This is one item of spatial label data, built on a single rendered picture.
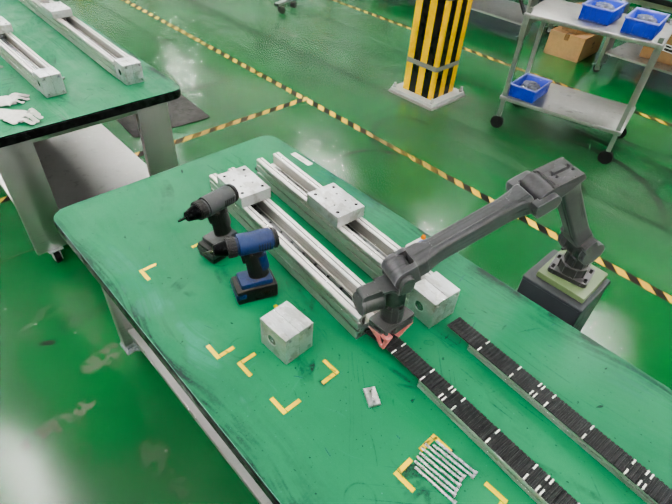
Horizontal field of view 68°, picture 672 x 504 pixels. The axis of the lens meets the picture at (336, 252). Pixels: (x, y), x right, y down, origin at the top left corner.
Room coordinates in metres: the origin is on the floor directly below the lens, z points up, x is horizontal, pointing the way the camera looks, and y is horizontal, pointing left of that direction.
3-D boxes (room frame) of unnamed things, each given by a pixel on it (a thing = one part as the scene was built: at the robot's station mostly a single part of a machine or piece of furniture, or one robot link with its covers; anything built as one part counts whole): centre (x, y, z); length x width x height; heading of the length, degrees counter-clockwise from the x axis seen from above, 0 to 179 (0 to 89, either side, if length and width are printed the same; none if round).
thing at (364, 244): (1.30, 0.01, 0.82); 0.80 x 0.10 x 0.09; 41
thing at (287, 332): (0.82, 0.10, 0.83); 0.11 x 0.10 x 0.10; 138
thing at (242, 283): (0.98, 0.25, 0.89); 0.20 x 0.08 x 0.22; 117
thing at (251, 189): (1.36, 0.32, 0.87); 0.16 x 0.11 x 0.07; 41
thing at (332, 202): (1.30, 0.01, 0.87); 0.16 x 0.11 x 0.07; 41
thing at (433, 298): (0.98, -0.29, 0.83); 0.12 x 0.09 x 0.10; 131
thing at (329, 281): (1.18, 0.16, 0.82); 0.80 x 0.10 x 0.09; 41
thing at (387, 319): (0.83, -0.15, 0.92); 0.10 x 0.07 x 0.07; 134
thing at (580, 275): (1.15, -0.73, 0.84); 0.12 x 0.09 x 0.08; 54
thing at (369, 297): (0.81, -0.11, 1.01); 0.12 x 0.09 x 0.12; 118
